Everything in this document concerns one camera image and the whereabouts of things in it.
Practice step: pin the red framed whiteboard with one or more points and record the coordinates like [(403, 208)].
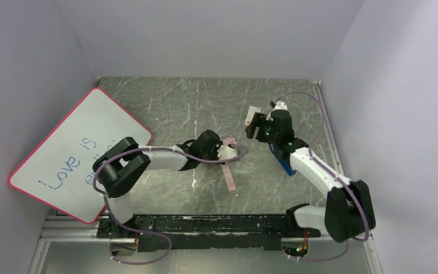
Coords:
[(59, 173)]

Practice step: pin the pink and black umbrella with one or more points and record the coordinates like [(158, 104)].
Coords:
[(225, 166)]

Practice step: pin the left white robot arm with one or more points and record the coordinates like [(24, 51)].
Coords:
[(117, 171)]

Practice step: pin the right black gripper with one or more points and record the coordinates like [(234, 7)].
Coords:
[(259, 126)]

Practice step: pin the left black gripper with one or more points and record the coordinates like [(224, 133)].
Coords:
[(214, 152)]

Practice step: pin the small white cardboard box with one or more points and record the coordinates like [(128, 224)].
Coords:
[(252, 110)]

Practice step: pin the blue marker pen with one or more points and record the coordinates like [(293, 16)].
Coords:
[(284, 164)]

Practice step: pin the aluminium frame rail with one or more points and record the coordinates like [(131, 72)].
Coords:
[(69, 246)]

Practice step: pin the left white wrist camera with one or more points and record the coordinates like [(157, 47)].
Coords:
[(227, 153)]

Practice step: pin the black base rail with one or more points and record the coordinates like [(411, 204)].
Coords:
[(160, 232)]

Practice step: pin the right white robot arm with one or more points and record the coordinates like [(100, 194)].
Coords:
[(348, 212)]

